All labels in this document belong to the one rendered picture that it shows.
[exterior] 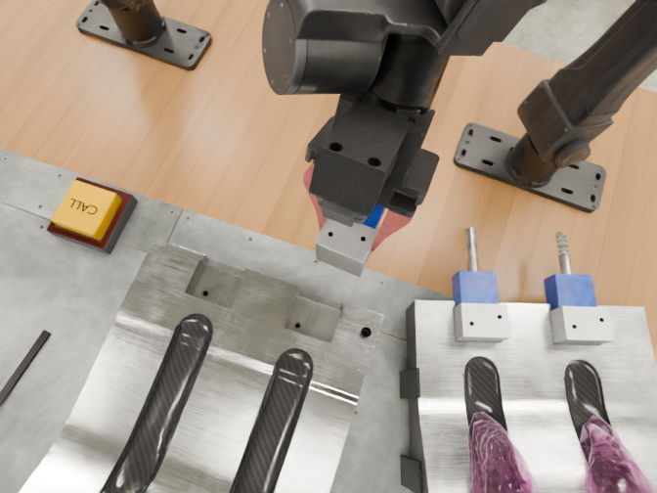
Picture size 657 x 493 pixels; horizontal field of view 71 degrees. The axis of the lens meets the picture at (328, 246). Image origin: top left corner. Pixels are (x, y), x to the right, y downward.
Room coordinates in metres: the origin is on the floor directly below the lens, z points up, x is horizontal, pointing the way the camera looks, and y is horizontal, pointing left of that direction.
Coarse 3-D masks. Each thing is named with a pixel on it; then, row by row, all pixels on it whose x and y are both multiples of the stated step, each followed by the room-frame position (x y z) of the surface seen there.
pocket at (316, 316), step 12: (300, 300) 0.11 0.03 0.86; (312, 300) 0.11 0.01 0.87; (324, 300) 0.11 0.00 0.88; (288, 312) 0.09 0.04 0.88; (300, 312) 0.09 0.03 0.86; (312, 312) 0.09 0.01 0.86; (324, 312) 0.10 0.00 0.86; (336, 312) 0.10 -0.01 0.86; (288, 324) 0.08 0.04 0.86; (300, 324) 0.08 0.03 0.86; (312, 324) 0.08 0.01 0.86; (324, 324) 0.08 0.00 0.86; (336, 324) 0.08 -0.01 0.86; (312, 336) 0.07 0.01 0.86; (324, 336) 0.07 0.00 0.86
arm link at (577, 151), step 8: (568, 144) 0.28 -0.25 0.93; (576, 144) 0.28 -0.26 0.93; (584, 144) 0.28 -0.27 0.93; (560, 152) 0.28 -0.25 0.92; (568, 152) 0.27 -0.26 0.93; (576, 152) 0.27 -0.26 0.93; (584, 152) 0.28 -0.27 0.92; (560, 160) 0.27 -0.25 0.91; (568, 160) 0.27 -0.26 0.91; (576, 160) 0.28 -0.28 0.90
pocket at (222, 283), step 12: (204, 264) 0.14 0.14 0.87; (216, 264) 0.14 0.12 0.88; (192, 276) 0.12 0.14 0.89; (204, 276) 0.13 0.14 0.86; (216, 276) 0.13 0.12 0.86; (228, 276) 0.13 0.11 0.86; (240, 276) 0.13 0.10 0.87; (192, 288) 0.11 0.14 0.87; (204, 288) 0.12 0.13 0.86; (216, 288) 0.12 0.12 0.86; (228, 288) 0.12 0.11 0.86; (240, 288) 0.12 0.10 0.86; (216, 300) 0.10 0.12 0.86; (228, 300) 0.10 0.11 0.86
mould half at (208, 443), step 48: (144, 288) 0.11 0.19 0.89; (288, 288) 0.11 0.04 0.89; (144, 336) 0.06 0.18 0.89; (240, 336) 0.06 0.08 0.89; (288, 336) 0.06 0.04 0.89; (336, 336) 0.07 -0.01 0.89; (96, 384) 0.01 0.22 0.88; (144, 384) 0.01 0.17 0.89; (240, 384) 0.01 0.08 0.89; (336, 384) 0.02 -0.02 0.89; (96, 432) -0.04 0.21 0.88; (192, 432) -0.03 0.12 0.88; (240, 432) -0.03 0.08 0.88; (336, 432) -0.02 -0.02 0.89; (48, 480) -0.08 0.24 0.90; (96, 480) -0.08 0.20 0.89; (192, 480) -0.07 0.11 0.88; (288, 480) -0.07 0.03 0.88
